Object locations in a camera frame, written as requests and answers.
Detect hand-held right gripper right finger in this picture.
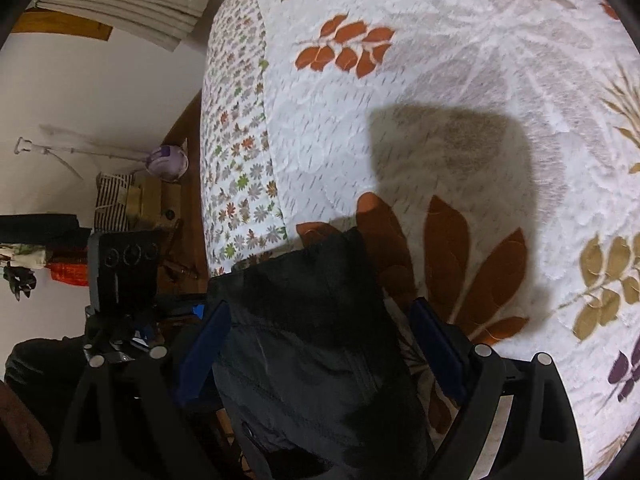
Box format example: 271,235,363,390
406,296,586,480

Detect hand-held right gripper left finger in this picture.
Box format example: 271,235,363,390
52,300,233,480

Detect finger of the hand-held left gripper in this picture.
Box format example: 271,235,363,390
160,296,208,322

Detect black quilted pants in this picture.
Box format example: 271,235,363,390
205,226,436,480

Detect red cloth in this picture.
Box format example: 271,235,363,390
47,260,91,286

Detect striped bag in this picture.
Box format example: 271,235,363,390
94,172,133,231

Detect tan box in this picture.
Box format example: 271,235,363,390
127,180,183,226

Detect dark cloth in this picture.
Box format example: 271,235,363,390
0,214,93,251

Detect person's leg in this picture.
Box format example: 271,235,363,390
5,337,91,411

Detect white floral quilt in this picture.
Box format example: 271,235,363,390
200,0,640,480

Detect wooden framed window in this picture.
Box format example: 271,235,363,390
15,0,151,42

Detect beige curtain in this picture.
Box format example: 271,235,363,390
37,0,211,52

